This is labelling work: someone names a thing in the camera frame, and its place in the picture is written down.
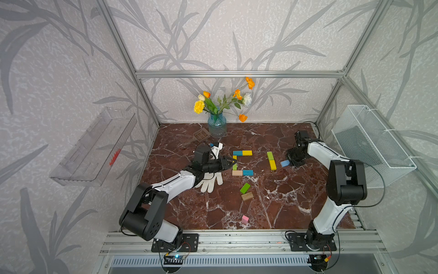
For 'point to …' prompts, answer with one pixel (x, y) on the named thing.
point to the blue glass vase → (217, 125)
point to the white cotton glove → (209, 181)
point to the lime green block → (270, 155)
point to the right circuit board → (318, 262)
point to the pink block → (244, 219)
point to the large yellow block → (247, 153)
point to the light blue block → (284, 163)
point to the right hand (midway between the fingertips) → (284, 157)
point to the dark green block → (244, 188)
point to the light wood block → (237, 173)
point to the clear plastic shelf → (90, 162)
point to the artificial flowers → (205, 103)
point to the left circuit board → (173, 260)
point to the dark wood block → (247, 196)
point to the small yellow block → (273, 166)
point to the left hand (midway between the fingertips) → (234, 163)
